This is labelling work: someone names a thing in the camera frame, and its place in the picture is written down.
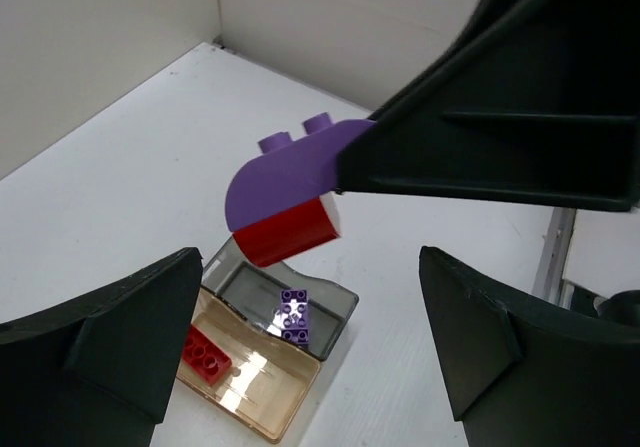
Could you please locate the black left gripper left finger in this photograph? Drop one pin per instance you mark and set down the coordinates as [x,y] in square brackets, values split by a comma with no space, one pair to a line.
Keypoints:
[99,369]

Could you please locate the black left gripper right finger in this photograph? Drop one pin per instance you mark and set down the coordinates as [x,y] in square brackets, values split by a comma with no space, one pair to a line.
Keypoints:
[520,371]

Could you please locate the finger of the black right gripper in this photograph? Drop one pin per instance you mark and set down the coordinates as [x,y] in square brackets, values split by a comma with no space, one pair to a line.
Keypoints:
[535,102]

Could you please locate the red lego brick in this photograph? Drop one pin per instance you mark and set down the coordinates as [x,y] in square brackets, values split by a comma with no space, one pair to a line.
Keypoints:
[204,357]
[290,232]

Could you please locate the small purple lego brick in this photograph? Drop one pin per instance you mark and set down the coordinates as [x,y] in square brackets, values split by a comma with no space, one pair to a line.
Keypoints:
[294,311]

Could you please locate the purple lego piece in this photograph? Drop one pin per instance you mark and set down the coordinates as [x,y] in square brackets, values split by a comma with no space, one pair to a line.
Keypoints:
[290,172]

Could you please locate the clear orange container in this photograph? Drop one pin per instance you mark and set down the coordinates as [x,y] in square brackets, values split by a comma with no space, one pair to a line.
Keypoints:
[269,378]

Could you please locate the clear grey container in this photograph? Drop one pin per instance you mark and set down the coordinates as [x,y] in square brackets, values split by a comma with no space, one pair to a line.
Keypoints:
[255,294]

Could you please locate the aluminium frame rail right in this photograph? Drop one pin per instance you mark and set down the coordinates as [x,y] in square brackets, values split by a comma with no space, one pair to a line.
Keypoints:
[548,280]

